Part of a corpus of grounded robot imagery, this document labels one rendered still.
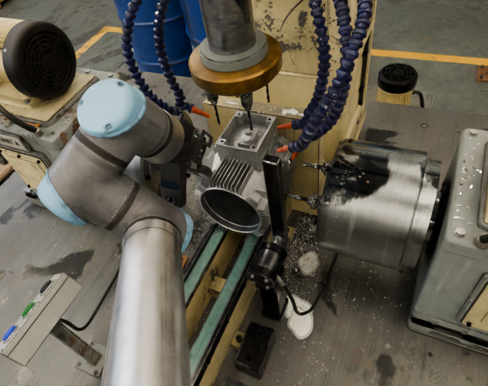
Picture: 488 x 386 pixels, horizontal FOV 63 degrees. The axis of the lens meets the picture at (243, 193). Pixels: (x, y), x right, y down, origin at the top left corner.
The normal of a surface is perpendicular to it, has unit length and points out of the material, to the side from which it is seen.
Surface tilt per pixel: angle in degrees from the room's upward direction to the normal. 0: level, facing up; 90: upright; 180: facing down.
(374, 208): 43
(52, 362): 0
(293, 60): 90
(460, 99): 0
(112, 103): 25
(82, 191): 63
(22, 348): 52
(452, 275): 90
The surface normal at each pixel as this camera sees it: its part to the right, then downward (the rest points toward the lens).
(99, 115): -0.26, -0.26
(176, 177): -0.39, 0.36
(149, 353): 0.17, -0.90
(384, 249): -0.42, 0.62
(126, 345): -0.38, -0.80
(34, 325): 0.63, -0.21
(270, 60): -0.14, -0.64
